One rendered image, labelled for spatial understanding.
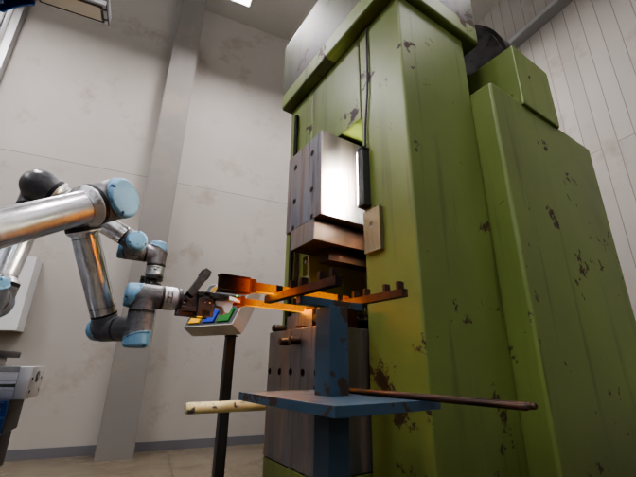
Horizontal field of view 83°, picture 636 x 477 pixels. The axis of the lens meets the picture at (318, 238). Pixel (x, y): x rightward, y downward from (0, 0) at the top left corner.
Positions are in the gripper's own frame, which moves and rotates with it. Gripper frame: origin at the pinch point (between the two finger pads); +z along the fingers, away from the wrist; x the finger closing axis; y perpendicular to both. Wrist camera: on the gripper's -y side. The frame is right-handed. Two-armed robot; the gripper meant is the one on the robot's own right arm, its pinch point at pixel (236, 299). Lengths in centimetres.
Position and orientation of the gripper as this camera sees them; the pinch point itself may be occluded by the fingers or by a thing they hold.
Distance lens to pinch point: 134.4
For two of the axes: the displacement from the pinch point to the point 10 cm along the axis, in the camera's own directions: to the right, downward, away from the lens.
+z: 8.4, 2.0, 5.0
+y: -0.2, 9.4, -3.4
